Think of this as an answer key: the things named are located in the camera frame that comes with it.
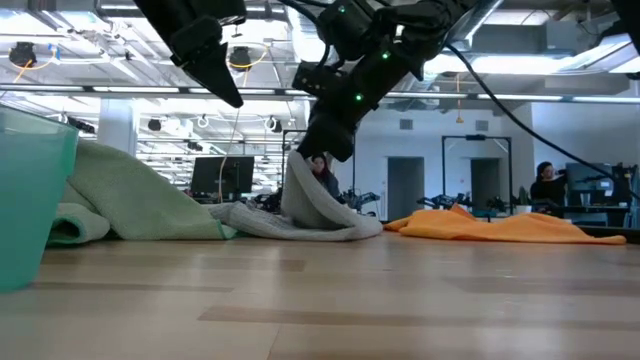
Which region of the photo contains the black ceiling camera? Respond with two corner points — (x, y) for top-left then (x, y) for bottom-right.
(228, 45), (254, 69)
(8, 42), (37, 69)

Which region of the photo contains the teal translucent plastic bin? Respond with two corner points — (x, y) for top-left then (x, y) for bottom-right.
(0, 103), (80, 295)

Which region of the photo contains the white building column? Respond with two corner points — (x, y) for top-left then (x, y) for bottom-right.
(97, 97), (140, 157)

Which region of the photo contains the black metal station frame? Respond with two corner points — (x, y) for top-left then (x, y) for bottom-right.
(441, 134), (514, 216)
(281, 128), (358, 216)

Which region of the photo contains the long black hanging cable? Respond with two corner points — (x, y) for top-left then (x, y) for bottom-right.
(443, 43), (640, 201)

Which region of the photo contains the black computer monitor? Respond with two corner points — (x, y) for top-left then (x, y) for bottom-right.
(190, 155), (256, 200)

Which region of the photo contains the grey door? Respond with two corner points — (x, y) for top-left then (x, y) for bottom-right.
(469, 158), (501, 211)
(387, 156), (425, 221)

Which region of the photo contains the background desk monitor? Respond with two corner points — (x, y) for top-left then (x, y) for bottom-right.
(564, 162), (614, 194)

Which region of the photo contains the orange microfiber towel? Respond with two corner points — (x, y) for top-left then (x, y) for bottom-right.
(383, 203), (627, 246)

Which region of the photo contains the green microfiber towel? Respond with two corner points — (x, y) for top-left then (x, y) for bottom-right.
(47, 138), (241, 247)

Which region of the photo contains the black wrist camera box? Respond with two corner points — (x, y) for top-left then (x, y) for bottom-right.
(292, 60), (347, 100)

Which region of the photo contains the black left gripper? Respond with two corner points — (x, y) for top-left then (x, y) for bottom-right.
(133, 0), (247, 109)

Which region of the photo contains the person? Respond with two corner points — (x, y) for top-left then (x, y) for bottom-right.
(529, 160), (570, 207)
(308, 153), (345, 202)

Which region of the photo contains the grey smooth microfiber towel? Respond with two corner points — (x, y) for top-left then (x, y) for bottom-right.
(234, 149), (385, 243)

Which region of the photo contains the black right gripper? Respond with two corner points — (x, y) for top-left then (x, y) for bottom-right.
(298, 69), (396, 163)

